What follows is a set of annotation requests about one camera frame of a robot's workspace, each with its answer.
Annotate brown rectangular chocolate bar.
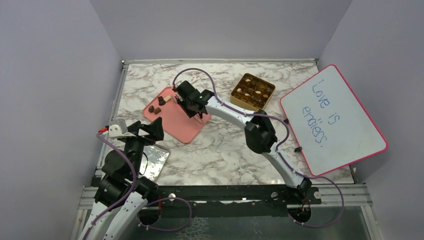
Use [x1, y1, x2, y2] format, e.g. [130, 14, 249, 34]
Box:
[153, 107, 162, 115]

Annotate gold chocolate tin box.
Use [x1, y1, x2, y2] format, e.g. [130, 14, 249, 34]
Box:
[229, 73, 276, 112]

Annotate pink framed whiteboard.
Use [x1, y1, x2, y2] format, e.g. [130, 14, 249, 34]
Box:
[280, 64, 389, 176]

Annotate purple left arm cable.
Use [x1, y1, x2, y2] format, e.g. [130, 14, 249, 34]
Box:
[82, 133, 138, 240]

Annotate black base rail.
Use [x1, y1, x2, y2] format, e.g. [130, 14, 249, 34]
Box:
[137, 184, 322, 224]

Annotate pink plastic tray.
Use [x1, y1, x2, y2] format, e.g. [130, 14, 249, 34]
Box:
[142, 86, 211, 144]

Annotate dark oval chocolate left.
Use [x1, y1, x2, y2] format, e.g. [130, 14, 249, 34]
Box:
[148, 105, 155, 113]

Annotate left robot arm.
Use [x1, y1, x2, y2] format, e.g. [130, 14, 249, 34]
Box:
[79, 117, 164, 240]

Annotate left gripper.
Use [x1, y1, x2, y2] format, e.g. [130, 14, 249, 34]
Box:
[123, 116, 164, 178]

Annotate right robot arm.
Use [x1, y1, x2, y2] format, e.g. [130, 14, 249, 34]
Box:
[142, 81, 312, 204]

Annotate silver tin lid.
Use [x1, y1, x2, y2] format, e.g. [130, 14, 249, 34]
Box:
[137, 144, 171, 182]

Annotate pink silicone tongs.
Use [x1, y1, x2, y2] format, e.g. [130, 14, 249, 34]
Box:
[193, 113, 205, 126]

